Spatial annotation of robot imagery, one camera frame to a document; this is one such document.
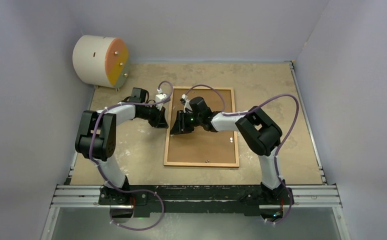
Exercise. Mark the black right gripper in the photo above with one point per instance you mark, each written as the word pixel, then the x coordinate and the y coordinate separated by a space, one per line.
pixel 180 126

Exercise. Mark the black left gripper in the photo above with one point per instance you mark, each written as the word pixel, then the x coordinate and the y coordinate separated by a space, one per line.
pixel 159 121

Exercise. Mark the wooden picture frame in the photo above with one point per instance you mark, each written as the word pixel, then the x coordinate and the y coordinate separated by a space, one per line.
pixel 236 132

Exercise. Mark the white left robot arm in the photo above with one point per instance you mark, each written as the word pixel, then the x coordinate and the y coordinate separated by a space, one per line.
pixel 96 137

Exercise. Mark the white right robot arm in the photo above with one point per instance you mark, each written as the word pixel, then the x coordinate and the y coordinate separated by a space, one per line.
pixel 260 132

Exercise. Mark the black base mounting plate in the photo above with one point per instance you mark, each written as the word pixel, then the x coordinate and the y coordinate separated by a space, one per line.
pixel 249 200

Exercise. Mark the white cylindrical drum cabinet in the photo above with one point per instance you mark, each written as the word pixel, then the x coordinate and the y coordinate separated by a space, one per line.
pixel 101 61

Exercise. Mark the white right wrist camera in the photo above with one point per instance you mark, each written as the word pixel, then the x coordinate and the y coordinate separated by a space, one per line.
pixel 186 104

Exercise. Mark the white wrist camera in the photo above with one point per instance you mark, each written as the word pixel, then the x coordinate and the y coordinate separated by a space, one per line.
pixel 162 98
pixel 186 104

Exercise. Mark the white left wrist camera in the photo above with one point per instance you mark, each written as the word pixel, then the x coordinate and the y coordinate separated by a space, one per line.
pixel 162 98

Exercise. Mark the aluminium extrusion rail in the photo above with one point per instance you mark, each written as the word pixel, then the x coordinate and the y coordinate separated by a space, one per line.
pixel 305 196

